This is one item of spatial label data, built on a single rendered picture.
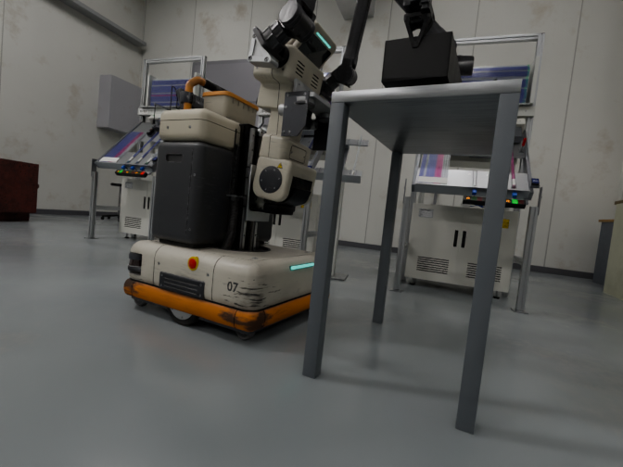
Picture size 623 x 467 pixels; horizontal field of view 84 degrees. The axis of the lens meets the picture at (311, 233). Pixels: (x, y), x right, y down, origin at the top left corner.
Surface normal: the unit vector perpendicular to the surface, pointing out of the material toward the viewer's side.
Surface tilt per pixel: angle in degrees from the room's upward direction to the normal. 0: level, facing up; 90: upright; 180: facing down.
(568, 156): 90
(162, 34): 90
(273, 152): 90
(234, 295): 90
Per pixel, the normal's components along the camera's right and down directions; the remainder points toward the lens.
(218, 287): -0.46, 0.00
